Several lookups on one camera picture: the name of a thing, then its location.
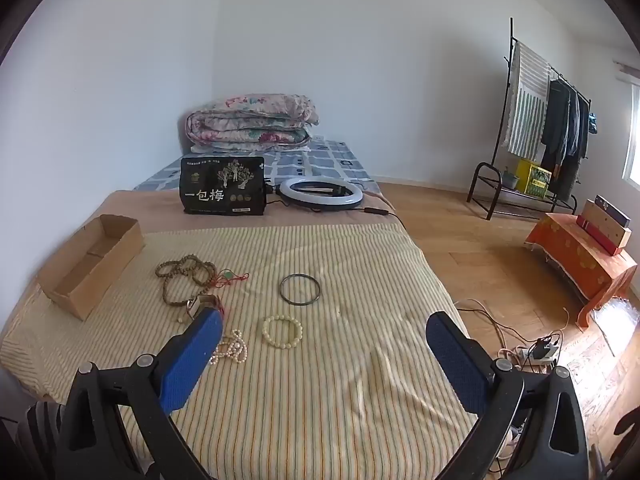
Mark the blue patterned bedsheet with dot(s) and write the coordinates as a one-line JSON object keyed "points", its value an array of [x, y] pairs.
{"points": [[325, 160]]}

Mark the window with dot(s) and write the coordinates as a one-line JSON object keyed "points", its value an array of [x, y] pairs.
{"points": [[635, 130]]}

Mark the teal hanging cloth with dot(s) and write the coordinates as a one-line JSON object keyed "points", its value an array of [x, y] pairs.
{"points": [[593, 122]]}

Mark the green striped towel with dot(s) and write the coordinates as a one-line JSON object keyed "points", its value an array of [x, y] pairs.
{"points": [[525, 105]]}

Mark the cardboard box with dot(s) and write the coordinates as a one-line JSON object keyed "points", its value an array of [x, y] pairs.
{"points": [[75, 285]]}

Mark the white power strip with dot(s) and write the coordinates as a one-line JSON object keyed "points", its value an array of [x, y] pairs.
{"points": [[525, 355]]}

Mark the folded floral quilt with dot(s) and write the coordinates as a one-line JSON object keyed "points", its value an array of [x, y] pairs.
{"points": [[250, 120]]}

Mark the yellow plastic crate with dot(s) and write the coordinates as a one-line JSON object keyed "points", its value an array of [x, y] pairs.
{"points": [[532, 177]]}

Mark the long dark box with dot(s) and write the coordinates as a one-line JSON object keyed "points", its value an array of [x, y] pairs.
{"points": [[612, 210]]}

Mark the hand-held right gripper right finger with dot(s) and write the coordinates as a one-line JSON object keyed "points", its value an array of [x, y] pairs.
{"points": [[457, 360]]}

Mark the black metal clothes rack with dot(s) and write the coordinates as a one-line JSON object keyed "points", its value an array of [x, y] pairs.
{"points": [[489, 164]]}

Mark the dark metal bangle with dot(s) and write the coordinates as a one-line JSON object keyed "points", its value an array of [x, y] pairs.
{"points": [[280, 290]]}

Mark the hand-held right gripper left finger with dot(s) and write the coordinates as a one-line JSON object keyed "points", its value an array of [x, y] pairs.
{"points": [[192, 355]]}

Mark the black snack bag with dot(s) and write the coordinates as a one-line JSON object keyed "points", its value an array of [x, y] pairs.
{"points": [[222, 185]]}

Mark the long red box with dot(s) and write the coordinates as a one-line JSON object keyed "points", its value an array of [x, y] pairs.
{"points": [[597, 237]]}

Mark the dark green hanging jacket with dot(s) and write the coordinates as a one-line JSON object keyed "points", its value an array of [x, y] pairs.
{"points": [[555, 125]]}

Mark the orange cloth covered table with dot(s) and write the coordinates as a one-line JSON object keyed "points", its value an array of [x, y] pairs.
{"points": [[575, 255]]}

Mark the dark grey hanging garment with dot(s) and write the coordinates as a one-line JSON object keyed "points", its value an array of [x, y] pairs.
{"points": [[577, 125]]}

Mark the person's dark striped clothing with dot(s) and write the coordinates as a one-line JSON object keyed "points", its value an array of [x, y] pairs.
{"points": [[37, 440]]}

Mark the small grey pot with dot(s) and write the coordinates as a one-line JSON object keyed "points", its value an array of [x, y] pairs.
{"points": [[511, 177]]}

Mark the tan wooden box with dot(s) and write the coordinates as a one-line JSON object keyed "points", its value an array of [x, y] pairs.
{"points": [[607, 230]]}

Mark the black plug charger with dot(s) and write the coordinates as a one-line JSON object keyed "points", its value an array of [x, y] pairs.
{"points": [[541, 349]]}

